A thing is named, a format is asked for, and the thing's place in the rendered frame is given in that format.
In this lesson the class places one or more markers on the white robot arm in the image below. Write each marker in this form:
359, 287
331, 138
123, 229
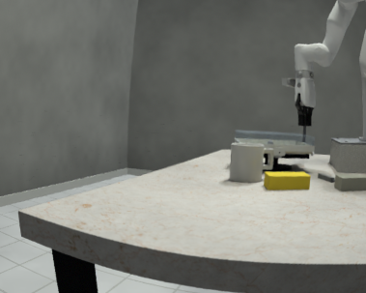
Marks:
336, 26

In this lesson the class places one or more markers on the white mug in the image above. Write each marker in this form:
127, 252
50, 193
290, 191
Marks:
246, 164

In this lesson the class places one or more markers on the yellow rectangular block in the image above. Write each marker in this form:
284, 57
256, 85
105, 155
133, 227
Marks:
287, 181

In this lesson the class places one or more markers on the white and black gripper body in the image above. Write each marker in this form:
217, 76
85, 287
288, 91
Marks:
306, 88

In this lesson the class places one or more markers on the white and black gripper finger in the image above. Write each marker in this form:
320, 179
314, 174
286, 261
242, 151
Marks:
300, 112
309, 114

